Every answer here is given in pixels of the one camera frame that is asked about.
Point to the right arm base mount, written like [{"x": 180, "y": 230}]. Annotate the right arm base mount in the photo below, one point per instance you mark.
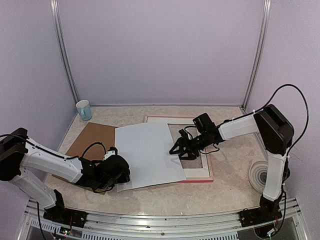
[{"x": 267, "y": 211}]

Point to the pink wooden picture frame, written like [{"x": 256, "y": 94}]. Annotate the pink wooden picture frame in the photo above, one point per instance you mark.
[{"x": 193, "y": 175}]

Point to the landscape photo print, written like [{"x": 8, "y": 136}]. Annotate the landscape photo print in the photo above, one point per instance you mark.
[{"x": 145, "y": 147}]

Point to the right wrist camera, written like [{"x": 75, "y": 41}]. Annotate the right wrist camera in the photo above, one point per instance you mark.
[{"x": 185, "y": 134}]

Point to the white mat board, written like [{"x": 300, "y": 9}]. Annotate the white mat board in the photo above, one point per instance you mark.
[{"x": 175, "y": 135}]

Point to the light blue mug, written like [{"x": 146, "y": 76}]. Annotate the light blue mug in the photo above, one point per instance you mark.
[{"x": 84, "y": 110}]

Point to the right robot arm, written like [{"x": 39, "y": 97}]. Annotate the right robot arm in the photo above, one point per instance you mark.
[{"x": 274, "y": 129}]

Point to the aluminium corner post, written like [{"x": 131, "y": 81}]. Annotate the aluminium corner post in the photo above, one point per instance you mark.
[
  {"x": 258, "y": 53},
  {"x": 54, "y": 6}
]

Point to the front aluminium rail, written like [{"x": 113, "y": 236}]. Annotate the front aluminium rail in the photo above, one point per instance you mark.
[{"x": 211, "y": 226}]

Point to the brown cardboard backing board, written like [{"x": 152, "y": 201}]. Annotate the brown cardboard backing board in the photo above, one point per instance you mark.
[{"x": 88, "y": 150}]

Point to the right aluminium corner post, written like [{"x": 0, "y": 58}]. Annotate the right aluminium corner post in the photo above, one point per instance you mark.
[{"x": 258, "y": 53}]

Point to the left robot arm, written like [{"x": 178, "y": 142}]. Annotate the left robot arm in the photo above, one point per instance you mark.
[{"x": 19, "y": 153}]

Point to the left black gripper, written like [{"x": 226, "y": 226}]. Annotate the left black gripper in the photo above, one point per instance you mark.
[{"x": 125, "y": 177}]

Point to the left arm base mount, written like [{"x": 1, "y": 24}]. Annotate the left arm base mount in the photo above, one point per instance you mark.
[{"x": 60, "y": 214}]

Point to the left aluminium corner post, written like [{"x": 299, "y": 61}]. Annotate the left aluminium corner post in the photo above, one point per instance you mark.
[{"x": 54, "y": 6}]

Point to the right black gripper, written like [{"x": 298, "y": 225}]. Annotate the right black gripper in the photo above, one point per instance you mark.
[{"x": 181, "y": 141}]

